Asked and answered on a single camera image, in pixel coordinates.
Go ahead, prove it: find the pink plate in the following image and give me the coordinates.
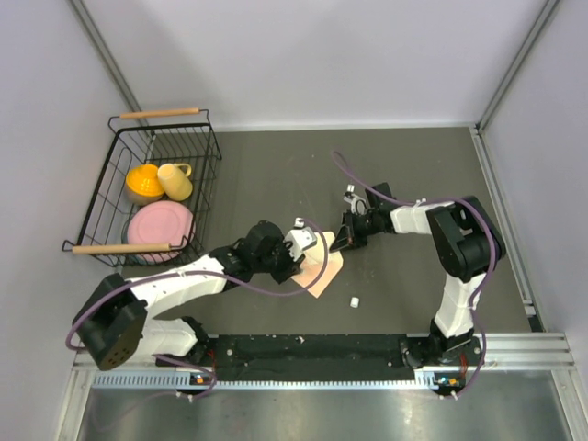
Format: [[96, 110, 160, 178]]
[[123, 200, 195, 265]]

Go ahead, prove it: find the yellow mug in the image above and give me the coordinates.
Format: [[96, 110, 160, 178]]
[[157, 163, 193, 202]]

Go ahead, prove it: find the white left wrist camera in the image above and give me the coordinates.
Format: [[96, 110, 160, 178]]
[[284, 217, 317, 262]]

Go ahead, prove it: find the orange bowl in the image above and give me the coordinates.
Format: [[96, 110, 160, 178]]
[[125, 164, 164, 206]]

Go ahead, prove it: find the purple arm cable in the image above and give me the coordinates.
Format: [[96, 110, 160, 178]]
[[330, 150, 506, 399], [66, 218, 330, 401]]

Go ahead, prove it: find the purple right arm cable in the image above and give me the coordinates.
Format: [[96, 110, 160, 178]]
[[330, 150, 506, 399]]

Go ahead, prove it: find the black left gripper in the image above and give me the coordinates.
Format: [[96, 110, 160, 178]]
[[253, 234, 305, 284]]

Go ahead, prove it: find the black wire basket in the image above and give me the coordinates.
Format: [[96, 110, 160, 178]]
[[62, 107, 222, 268]]

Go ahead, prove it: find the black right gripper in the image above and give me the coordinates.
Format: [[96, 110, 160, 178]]
[[330, 209, 380, 254]]

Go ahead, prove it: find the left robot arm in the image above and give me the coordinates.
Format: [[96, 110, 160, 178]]
[[73, 220, 316, 371]]

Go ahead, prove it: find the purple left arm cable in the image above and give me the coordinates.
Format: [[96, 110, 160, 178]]
[[66, 218, 330, 401]]

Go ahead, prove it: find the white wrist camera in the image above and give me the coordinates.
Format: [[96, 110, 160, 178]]
[[344, 184, 368, 215], [284, 217, 317, 262]]

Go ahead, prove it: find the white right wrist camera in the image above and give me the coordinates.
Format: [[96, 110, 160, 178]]
[[344, 184, 368, 215]]

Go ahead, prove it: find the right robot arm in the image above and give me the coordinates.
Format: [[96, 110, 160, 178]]
[[330, 182, 506, 368]]

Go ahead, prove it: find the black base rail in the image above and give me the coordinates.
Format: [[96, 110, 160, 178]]
[[155, 333, 488, 391]]

